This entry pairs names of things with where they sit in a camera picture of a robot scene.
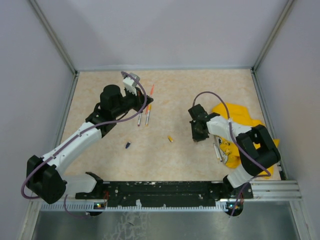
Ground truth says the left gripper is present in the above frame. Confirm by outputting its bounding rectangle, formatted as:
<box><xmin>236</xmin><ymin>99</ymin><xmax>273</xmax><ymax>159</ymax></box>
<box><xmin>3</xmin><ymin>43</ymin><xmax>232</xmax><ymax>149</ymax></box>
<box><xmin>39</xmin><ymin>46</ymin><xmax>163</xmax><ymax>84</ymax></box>
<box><xmin>112</xmin><ymin>85</ymin><xmax>153</xmax><ymax>118</ymax></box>

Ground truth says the white yellow marker pen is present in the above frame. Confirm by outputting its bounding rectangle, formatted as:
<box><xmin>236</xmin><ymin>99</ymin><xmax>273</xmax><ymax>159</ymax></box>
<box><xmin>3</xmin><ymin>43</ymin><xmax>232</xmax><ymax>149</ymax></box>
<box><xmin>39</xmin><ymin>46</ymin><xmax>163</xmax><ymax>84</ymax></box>
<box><xmin>145</xmin><ymin>104</ymin><xmax>152</xmax><ymax>126</ymax></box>

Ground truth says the orange pen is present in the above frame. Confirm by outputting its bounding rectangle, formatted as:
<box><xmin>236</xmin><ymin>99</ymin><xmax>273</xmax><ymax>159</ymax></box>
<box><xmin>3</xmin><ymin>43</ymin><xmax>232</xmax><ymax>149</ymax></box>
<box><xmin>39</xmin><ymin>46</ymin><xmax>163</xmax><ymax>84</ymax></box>
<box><xmin>145</xmin><ymin>84</ymin><xmax>155</xmax><ymax>115</ymax></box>

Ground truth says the white purple marker pen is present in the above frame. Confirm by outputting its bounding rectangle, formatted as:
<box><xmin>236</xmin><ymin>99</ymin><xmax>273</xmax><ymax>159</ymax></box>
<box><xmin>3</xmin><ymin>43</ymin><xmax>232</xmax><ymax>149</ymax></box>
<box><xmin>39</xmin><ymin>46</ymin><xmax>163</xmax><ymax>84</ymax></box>
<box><xmin>137</xmin><ymin>112</ymin><xmax>143</xmax><ymax>127</ymax></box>

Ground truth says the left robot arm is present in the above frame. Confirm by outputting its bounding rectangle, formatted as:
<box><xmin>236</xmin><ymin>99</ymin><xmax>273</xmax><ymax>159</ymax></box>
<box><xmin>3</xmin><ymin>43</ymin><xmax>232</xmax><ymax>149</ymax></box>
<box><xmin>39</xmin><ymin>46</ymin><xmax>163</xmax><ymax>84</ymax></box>
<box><xmin>21</xmin><ymin>84</ymin><xmax>153</xmax><ymax>204</ymax></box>

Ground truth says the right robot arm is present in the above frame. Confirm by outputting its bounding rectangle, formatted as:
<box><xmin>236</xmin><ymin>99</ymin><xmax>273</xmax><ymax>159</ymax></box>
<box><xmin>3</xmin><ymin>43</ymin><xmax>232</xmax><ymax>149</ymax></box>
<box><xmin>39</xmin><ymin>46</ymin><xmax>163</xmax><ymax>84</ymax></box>
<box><xmin>188</xmin><ymin>103</ymin><xmax>281</xmax><ymax>198</ymax></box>

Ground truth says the white pen on bag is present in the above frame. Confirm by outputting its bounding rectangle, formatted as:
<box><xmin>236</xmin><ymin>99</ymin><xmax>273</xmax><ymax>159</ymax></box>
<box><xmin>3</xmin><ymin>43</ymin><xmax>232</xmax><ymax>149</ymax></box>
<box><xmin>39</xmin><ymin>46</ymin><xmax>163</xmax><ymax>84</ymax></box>
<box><xmin>213</xmin><ymin>143</ymin><xmax>223</xmax><ymax>162</ymax></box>

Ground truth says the yellow cloth bag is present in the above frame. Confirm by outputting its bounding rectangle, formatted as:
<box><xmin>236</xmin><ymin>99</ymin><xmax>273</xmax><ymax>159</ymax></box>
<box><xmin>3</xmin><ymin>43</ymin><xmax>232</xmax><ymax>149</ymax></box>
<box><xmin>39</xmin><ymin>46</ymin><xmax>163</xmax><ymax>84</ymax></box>
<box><xmin>211</xmin><ymin>103</ymin><xmax>280</xmax><ymax>179</ymax></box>

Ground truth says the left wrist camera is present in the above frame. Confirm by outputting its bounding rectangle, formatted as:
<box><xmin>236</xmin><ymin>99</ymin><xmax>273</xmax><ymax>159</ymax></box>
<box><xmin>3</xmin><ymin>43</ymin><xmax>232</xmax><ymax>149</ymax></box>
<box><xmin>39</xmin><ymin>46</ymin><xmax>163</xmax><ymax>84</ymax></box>
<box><xmin>121</xmin><ymin>71</ymin><xmax>140</xmax><ymax>95</ymax></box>

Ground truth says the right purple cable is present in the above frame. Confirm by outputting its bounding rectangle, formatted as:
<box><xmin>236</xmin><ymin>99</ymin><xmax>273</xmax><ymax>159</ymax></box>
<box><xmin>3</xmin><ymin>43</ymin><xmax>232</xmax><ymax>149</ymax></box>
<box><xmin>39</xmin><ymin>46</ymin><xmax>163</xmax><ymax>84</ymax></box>
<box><xmin>192</xmin><ymin>91</ymin><xmax>272</xmax><ymax>217</ymax></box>

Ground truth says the purple cable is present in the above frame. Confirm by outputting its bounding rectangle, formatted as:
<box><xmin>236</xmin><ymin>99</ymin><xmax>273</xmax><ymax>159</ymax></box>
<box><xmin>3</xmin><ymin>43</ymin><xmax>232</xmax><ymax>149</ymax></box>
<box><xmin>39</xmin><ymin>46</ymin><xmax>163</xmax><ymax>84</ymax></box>
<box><xmin>20</xmin><ymin>71</ymin><xmax>148</xmax><ymax>220</ymax></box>
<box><xmin>192</xmin><ymin>91</ymin><xmax>272</xmax><ymax>217</ymax></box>

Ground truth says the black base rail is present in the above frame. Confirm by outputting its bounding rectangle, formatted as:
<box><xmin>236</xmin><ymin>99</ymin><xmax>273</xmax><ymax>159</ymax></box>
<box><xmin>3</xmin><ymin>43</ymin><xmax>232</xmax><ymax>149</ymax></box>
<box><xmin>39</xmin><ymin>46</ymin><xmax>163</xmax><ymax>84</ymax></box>
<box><xmin>75</xmin><ymin>181</ymin><xmax>253</xmax><ymax>208</ymax></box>

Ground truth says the white slotted cable duct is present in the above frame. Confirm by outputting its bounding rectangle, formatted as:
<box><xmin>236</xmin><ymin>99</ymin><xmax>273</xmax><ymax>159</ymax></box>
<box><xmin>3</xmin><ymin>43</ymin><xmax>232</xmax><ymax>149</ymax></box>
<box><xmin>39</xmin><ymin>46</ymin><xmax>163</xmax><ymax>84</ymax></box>
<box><xmin>39</xmin><ymin>201</ymin><xmax>243</xmax><ymax>213</ymax></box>

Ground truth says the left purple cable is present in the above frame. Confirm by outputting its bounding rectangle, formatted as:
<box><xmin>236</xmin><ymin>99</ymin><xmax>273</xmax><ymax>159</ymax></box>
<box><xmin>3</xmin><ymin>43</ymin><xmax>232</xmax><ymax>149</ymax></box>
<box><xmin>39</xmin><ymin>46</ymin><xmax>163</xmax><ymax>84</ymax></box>
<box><xmin>20</xmin><ymin>71</ymin><xmax>148</xmax><ymax>220</ymax></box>

